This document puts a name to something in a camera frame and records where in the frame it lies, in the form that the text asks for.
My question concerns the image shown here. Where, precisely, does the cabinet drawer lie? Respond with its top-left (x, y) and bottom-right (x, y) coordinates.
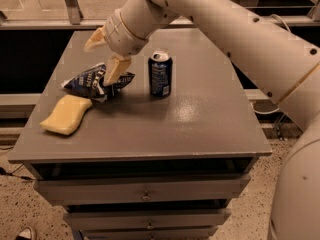
top-left (83, 226), bottom-right (217, 240)
top-left (64, 209), bottom-right (231, 230)
top-left (35, 174), bottom-right (251, 206)

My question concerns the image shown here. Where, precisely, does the black floor cable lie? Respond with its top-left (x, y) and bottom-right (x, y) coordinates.
top-left (0, 145), bottom-right (36, 182)

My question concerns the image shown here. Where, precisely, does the blue chip bag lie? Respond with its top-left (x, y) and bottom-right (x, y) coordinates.
top-left (61, 63), bottom-right (135, 102)

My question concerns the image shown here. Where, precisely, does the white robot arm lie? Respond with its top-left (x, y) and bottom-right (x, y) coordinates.
top-left (85, 0), bottom-right (320, 240)

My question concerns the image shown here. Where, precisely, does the middle cabinet drawer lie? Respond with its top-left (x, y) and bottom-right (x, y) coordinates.
top-left (64, 209), bottom-right (231, 230)

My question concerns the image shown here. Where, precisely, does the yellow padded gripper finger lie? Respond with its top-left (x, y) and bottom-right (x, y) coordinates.
top-left (103, 55), bottom-right (131, 86)
top-left (84, 27), bottom-right (107, 52)

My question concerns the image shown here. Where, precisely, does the top cabinet drawer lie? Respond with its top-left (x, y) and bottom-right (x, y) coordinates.
top-left (35, 174), bottom-right (251, 206)

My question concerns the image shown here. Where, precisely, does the yellow sponge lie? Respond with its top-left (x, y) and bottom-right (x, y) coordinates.
top-left (40, 95), bottom-right (92, 136)

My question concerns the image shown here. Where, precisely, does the white shoe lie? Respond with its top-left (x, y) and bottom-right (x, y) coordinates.
top-left (14, 227), bottom-right (37, 240)

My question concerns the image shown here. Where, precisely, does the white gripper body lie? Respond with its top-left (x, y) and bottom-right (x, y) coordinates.
top-left (103, 9), bottom-right (148, 56)

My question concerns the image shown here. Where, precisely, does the grey drawer cabinet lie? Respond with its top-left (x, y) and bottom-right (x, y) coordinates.
top-left (7, 28), bottom-right (273, 240)

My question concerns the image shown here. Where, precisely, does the bottom cabinet drawer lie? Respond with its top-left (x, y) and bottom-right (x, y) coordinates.
top-left (83, 226), bottom-right (217, 240)

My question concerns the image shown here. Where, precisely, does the metal railing frame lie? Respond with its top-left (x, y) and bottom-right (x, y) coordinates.
top-left (0, 0), bottom-right (319, 29)

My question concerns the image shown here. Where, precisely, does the blue soda can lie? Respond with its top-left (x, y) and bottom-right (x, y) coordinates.
top-left (148, 50), bottom-right (173, 98)

